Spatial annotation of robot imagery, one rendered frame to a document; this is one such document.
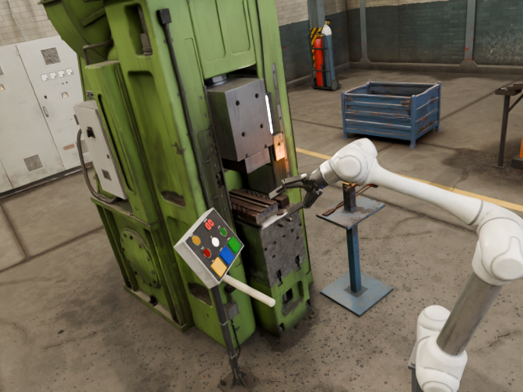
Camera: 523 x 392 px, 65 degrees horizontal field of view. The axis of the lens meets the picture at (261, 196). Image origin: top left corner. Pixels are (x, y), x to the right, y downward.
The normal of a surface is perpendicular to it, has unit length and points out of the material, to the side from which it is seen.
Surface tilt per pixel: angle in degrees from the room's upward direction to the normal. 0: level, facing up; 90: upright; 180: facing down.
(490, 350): 0
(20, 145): 90
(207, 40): 90
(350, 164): 71
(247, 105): 90
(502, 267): 84
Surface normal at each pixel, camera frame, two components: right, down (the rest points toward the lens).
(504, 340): -0.15, -0.89
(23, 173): 0.64, 0.25
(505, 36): -0.78, 0.38
